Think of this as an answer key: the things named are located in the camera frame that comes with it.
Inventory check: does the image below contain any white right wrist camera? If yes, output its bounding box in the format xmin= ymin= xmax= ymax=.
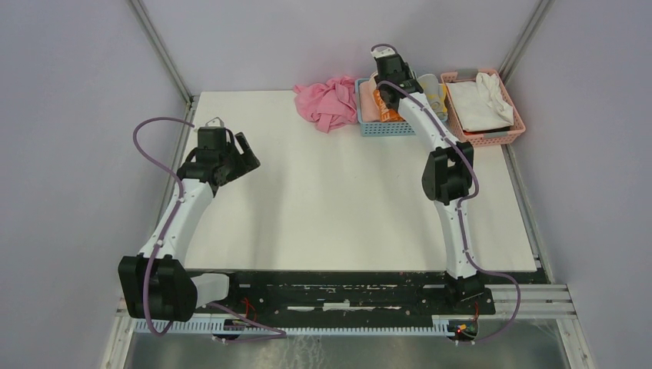
xmin=371 ymin=48 xmax=397 ymax=59

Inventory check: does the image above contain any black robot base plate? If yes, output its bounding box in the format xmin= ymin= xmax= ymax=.
xmin=220 ymin=271 xmax=515 ymax=328

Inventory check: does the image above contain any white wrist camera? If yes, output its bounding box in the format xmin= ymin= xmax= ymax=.
xmin=371 ymin=48 xmax=397 ymax=59
xmin=204 ymin=116 xmax=225 ymax=128

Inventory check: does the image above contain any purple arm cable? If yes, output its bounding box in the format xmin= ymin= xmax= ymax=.
xmin=132 ymin=117 xmax=288 ymax=344
xmin=371 ymin=43 xmax=523 ymax=345

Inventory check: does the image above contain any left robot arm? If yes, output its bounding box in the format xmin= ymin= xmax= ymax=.
xmin=118 ymin=127 xmax=261 ymax=322

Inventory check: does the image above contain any white folded cloth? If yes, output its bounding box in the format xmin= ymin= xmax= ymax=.
xmin=447 ymin=72 xmax=514 ymax=132

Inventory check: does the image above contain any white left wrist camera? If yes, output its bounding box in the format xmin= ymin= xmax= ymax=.
xmin=204 ymin=116 xmax=225 ymax=128

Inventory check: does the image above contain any blue plastic basket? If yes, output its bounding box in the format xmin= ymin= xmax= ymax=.
xmin=354 ymin=77 xmax=449 ymax=138

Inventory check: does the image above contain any yellow grey patterned towel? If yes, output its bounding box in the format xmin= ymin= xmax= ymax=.
xmin=417 ymin=74 xmax=448 ymax=122

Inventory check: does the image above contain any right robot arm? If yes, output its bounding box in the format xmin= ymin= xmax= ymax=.
xmin=372 ymin=48 xmax=484 ymax=314

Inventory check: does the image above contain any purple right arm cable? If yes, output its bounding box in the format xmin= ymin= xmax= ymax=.
xmin=371 ymin=43 xmax=523 ymax=345

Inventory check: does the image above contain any crumpled pink towel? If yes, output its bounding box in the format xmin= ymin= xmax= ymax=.
xmin=292 ymin=76 xmax=358 ymax=134

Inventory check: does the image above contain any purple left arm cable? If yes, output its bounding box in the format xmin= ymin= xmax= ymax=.
xmin=132 ymin=117 xmax=288 ymax=344

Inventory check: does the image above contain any pale pink rolled towel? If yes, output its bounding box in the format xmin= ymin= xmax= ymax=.
xmin=358 ymin=81 xmax=380 ymax=122

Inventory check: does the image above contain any orange rolled towel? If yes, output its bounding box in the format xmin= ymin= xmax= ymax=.
xmin=373 ymin=89 xmax=404 ymax=122

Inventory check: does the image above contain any pink plastic basket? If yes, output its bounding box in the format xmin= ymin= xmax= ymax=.
xmin=441 ymin=68 xmax=526 ymax=147

